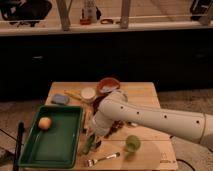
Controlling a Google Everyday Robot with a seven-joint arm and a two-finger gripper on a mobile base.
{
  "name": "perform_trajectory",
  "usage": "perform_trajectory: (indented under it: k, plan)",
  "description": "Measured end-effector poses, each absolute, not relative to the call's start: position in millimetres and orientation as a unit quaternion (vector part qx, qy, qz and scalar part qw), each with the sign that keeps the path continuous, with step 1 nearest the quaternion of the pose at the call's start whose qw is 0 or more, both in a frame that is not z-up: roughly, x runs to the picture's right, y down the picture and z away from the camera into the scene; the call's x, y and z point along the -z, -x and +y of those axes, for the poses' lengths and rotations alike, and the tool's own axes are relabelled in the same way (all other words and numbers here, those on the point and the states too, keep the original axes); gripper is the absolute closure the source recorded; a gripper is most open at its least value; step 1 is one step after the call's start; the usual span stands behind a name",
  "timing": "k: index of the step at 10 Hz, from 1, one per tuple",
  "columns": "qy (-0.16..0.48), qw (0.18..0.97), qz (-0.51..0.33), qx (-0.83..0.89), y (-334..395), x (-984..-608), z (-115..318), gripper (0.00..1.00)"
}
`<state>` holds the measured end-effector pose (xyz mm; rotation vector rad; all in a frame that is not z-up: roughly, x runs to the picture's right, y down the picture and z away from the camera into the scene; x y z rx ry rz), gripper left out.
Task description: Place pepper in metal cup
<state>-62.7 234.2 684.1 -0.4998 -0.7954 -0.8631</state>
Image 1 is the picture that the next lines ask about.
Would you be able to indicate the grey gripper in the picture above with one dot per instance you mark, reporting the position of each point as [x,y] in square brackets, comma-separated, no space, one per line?
[100,125]

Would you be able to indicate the green pepper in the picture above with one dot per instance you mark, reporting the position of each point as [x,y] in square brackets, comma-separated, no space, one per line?
[88,144]

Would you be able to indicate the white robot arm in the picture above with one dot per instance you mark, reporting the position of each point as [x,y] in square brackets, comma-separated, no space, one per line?
[191,126]

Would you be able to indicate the green plastic cup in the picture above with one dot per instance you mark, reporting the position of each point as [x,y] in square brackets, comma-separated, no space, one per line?
[132,143]

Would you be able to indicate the green plastic tray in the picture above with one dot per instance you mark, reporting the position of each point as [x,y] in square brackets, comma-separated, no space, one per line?
[55,148]

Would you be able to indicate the yellow banana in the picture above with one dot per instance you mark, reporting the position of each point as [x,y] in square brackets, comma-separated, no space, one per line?
[73,95]

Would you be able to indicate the red-brown bowl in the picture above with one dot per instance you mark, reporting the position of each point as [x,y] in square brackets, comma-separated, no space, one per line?
[107,85]

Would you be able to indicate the blue sponge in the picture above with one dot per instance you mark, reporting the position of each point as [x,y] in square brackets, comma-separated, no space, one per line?
[60,99]

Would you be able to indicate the orange round fruit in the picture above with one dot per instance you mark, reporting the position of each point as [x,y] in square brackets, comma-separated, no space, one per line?
[44,123]

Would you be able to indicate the black pole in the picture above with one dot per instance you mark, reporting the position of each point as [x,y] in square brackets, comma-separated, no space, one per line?
[18,146]

